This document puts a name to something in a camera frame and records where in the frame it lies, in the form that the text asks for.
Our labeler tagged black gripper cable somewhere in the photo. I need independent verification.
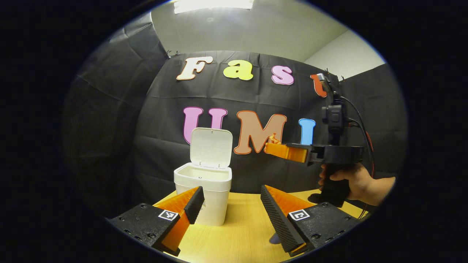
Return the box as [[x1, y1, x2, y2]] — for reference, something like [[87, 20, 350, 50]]
[[340, 95, 375, 179]]

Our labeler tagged black backdrop cloth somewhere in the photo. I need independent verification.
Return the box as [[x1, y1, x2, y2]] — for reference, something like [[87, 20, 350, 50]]
[[62, 13, 408, 220]]

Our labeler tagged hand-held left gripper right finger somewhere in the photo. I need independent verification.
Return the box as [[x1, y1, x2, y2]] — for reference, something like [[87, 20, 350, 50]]
[[260, 185, 361, 257]]

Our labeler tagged wooden desktop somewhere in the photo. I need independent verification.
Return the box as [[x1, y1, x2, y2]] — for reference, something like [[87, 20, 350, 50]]
[[154, 189, 368, 263]]

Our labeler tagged white desktop garbage bin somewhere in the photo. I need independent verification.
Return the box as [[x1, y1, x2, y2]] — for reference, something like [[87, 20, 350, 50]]
[[174, 127, 234, 226]]

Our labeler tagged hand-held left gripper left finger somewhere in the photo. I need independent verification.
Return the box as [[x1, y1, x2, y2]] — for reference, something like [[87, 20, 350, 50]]
[[108, 186, 205, 257]]

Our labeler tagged red gripper cable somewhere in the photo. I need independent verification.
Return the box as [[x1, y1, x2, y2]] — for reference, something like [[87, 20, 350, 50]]
[[348, 123, 376, 178]]

